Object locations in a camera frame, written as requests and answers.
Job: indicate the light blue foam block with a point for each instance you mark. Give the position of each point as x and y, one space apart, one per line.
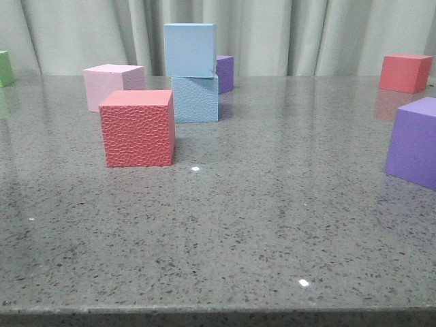
195 99

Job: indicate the large red textured block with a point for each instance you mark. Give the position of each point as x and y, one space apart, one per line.
138 128

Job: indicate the purple block at back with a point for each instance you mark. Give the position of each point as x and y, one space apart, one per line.
225 73

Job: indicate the purple block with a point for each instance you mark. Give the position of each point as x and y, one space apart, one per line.
411 154
225 73

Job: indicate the pink foam block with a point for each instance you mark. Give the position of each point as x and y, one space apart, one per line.
100 81

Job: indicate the purple block near right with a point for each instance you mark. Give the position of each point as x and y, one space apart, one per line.
411 154

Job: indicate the red block far right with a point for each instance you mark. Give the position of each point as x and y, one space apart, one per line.
407 73

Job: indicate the grey-green curtain backdrop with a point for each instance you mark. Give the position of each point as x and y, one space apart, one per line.
266 38

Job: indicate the green block far left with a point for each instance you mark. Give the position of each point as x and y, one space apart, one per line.
6 72

